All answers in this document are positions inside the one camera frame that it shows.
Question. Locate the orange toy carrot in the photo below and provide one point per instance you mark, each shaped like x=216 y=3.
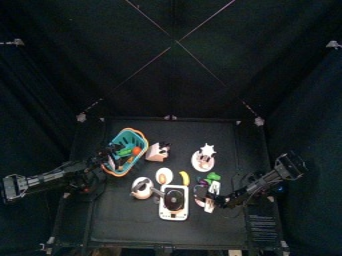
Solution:
x=136 y=150

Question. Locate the grey frame clamp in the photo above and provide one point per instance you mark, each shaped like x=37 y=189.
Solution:
x=16 y=42
x=332 y=44

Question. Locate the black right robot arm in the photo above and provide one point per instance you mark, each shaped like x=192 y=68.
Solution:
x=267 y=178

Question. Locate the white toy fried egg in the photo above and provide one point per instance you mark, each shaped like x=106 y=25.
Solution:
x=162 y=176

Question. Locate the white toy stove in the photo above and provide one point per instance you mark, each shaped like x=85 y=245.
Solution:
x=173 y=213

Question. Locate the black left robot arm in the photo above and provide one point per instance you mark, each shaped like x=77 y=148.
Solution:
x=48 y=178

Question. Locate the white printed label sticker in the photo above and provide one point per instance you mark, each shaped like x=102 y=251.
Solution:
x=260 y=227

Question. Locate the pink toy cow block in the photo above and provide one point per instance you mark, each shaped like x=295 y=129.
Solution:
x=157 y=152

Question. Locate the purple toy piece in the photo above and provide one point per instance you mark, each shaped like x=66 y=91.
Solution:
x=203 y=182

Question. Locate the green toy vegetable piece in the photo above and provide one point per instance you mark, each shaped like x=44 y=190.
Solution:
x=213 y=176

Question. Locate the grey frame corner connector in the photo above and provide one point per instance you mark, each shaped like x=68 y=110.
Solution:
x=80 y=117
x=259 y=121
x=169 y=117

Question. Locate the black toy frying pan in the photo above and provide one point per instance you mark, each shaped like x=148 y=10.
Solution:
x=173 y=198

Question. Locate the white star-shaped toy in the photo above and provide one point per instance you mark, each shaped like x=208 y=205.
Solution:
x=207 y=150

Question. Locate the teal basket orange rim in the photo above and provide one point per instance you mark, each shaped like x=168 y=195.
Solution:
x=126 y=151

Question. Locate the white toy kettle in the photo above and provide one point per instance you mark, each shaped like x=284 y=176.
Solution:
x=141 y=189

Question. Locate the yellow toy banana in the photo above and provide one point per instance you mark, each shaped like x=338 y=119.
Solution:
x=184 y=178

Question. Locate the white plate pink rim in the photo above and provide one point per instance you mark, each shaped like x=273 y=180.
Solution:
x=201 y=163

